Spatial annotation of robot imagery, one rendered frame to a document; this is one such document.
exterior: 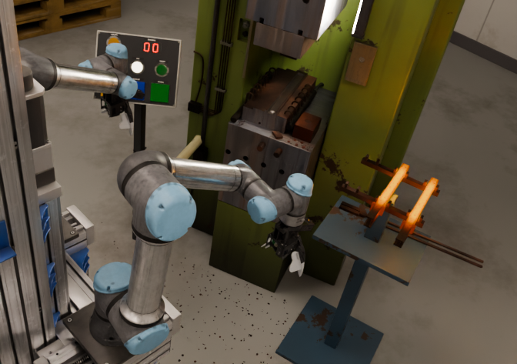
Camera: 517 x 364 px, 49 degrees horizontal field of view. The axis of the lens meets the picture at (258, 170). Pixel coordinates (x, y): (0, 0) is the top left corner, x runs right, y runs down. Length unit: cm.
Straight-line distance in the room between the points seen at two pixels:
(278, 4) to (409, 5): 48
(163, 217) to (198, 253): 187
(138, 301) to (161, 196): 34
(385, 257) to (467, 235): 154
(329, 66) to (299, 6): 65
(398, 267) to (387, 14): 95
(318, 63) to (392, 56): 57
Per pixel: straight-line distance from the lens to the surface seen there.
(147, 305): 145
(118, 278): 159
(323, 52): 273
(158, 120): 401
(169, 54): 240
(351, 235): 227
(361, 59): 230
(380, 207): 199
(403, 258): 226
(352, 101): 240
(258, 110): 240
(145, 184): 124
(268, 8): 221
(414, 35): 224
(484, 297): 340
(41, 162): 151
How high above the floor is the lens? 227
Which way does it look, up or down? 38 degrees down
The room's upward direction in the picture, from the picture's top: 11 degrees clockwise
